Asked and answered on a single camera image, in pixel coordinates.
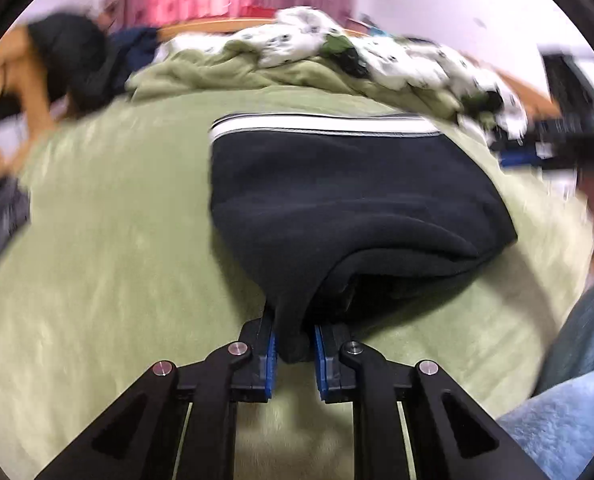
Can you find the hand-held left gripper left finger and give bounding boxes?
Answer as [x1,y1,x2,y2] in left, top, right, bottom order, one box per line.
[34,305,278,480]

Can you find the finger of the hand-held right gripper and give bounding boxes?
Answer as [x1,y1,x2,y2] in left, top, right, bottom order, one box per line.
[496,142,550,169]
[530,118,567,136]

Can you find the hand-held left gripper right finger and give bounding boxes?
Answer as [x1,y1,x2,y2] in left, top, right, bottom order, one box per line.
[313,322,550,480]

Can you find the black pants with white stripe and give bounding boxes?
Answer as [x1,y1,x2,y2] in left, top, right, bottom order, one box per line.
[208,112,519,365]

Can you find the white floral quilt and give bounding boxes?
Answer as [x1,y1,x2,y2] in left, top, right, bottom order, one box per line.
[222,6,533,136]

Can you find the green bed sheet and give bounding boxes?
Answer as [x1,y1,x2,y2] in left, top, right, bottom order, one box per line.
[0,85,594,480]

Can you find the rumpled green blanket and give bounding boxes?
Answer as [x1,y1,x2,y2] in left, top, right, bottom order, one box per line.
[127,45,478,121]

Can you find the person's light blue clothing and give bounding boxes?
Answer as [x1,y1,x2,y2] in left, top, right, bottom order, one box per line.
[497,267,594,480]

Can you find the red box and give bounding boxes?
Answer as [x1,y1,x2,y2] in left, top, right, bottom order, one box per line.
[239,4,278,20]

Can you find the dark grey cloth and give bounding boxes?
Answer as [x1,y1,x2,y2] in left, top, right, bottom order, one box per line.
[0,172,32,281]

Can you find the navy blue garment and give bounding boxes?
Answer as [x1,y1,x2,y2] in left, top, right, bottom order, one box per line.
[104,27,160,86]

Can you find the black jacket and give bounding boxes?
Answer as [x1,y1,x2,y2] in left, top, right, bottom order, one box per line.
[27,12,118,116]

